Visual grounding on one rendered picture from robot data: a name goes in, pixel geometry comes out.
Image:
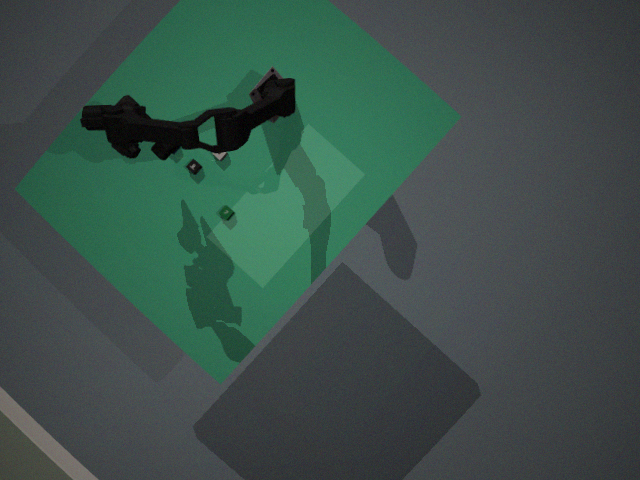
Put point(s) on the green block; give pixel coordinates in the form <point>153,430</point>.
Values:
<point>226,212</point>

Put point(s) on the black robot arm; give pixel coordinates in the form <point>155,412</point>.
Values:
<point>126,125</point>

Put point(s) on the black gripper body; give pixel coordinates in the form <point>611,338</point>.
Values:
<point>163,151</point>

